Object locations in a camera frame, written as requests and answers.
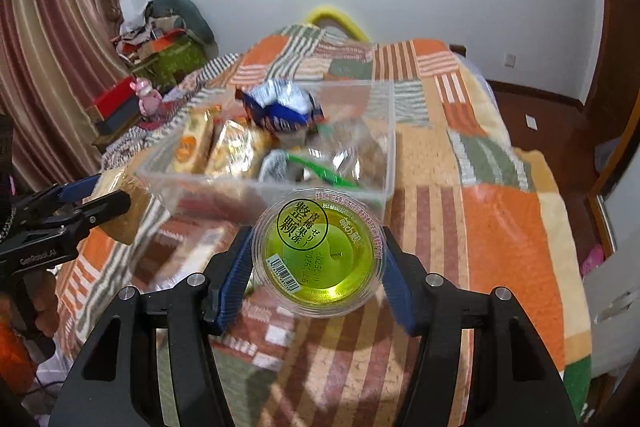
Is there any dark grey box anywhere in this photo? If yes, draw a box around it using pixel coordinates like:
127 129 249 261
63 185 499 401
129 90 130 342
95 107 144 136

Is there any brown wooden wardrobe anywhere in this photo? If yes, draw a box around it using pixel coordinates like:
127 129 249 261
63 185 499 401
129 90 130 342
586 0 640 258

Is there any orange patchwork blanket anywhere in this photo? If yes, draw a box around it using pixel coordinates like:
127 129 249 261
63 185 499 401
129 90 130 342
55 23 593 427

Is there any flat orange box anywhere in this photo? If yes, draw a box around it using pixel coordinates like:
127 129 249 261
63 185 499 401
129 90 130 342
150 32 191 54

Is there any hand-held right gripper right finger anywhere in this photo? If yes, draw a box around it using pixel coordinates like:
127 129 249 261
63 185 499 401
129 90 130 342
381 234 581 427

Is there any brown wooden room door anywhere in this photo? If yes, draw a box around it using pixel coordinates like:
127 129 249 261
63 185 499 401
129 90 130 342
597 0 640 152

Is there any blue and white snack bag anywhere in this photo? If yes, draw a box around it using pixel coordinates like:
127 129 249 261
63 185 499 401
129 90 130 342
235 82 326 136

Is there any checkered patterned quilt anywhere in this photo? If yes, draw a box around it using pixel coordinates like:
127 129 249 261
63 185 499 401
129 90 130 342
102 52 246 168

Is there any green jelly cup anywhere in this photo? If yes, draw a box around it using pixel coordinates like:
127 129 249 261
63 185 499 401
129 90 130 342
251 188 389 319

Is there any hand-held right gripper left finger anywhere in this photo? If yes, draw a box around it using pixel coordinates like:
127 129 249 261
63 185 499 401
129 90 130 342
47 226 257 427

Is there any clear bag of brown cookies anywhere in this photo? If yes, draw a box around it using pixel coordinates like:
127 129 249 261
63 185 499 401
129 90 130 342
260 117 389 198

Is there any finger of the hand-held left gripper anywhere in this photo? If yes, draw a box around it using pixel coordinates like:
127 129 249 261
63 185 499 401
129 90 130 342
25 191 132 239
15 174 103 214

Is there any pink plush toy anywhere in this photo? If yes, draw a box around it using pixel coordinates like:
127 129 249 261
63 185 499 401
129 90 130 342
132 78 164 118

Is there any beige cracker pack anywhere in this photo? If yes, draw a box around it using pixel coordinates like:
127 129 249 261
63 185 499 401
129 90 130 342
92 167 152 244

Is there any white furniture piece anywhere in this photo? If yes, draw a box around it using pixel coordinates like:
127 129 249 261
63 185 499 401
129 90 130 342
582 252 640 379

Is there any green cardboard box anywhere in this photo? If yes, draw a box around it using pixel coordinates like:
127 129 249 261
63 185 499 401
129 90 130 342
131 34 206 82

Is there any red gift box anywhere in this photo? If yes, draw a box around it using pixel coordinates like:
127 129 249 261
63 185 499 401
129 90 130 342
85 77 138 120

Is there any pile of bags and papers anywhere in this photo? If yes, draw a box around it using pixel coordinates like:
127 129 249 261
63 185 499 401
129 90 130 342
112 14 166 58

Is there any long yellow pastry packet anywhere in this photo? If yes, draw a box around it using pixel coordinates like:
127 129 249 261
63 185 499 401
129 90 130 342
206 119 274 181

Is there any grey cushion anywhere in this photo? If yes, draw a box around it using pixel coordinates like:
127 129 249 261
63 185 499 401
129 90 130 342
145 0 217 58

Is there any clear plastic container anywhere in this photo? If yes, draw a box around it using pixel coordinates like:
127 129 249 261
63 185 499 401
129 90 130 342
135 79 397 228

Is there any small orange pastry packet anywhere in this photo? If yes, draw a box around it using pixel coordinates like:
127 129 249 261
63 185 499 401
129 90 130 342
169 116 217 176

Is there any striped brown curtain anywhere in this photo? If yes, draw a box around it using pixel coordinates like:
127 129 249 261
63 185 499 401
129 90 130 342
0 0 131 188

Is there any yellow curved frame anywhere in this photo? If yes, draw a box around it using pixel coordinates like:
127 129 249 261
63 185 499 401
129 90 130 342
306 4 376 42

